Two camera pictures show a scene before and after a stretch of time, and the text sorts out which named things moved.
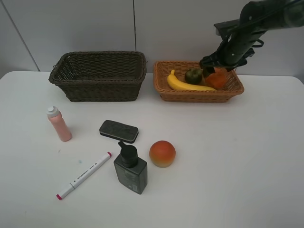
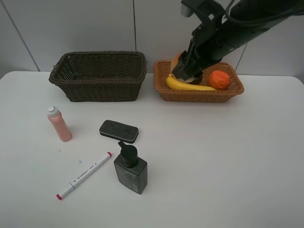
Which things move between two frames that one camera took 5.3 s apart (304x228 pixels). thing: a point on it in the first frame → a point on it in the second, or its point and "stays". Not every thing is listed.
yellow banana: [174, 82] stays
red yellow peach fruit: [162, 153] → [175, 61]
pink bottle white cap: [56, 117] stays
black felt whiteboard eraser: [121, 132] stays
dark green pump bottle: [131, 172] stays
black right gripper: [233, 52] → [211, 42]
